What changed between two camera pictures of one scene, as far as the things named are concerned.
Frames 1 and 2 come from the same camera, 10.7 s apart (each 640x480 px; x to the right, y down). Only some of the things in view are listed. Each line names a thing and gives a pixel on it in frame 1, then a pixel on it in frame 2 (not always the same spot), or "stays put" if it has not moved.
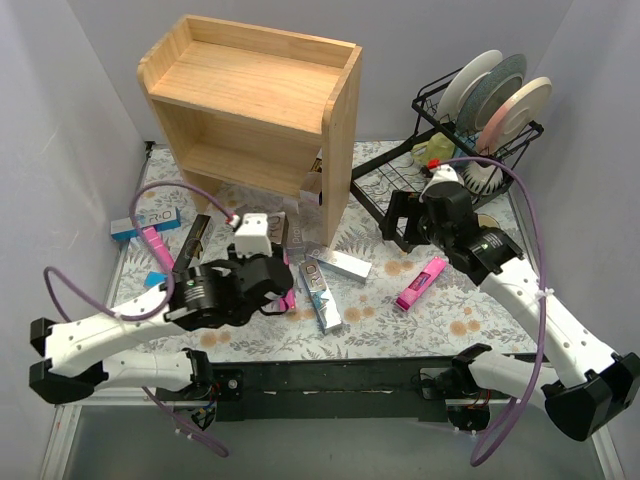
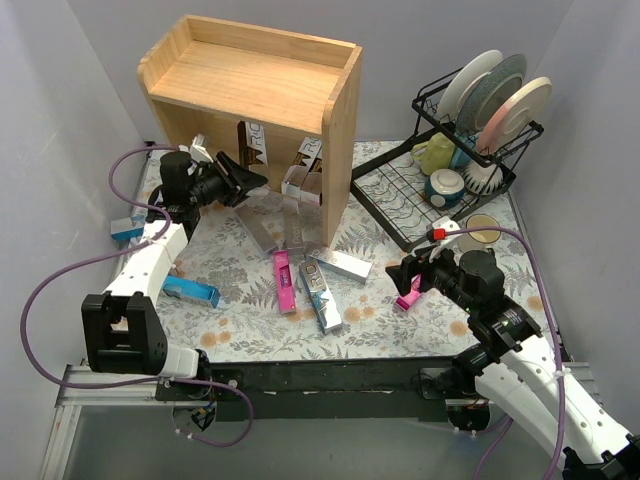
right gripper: (409, 220) -> (413, 270)
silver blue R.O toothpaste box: (326, 310) stays put
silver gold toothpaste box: (278, 227) -> (251, 144)
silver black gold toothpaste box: (309, 193) -> (294, 180)
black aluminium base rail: (340, 389) stays put
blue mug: (468, 138) stays put
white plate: (463, 80) stays put
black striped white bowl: (483, 180) stays put
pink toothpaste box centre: (288, 302) stays put
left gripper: (273, 276) -> (228, 179)
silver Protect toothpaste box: (343, 263) stays put
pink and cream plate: (514, 116) stays put
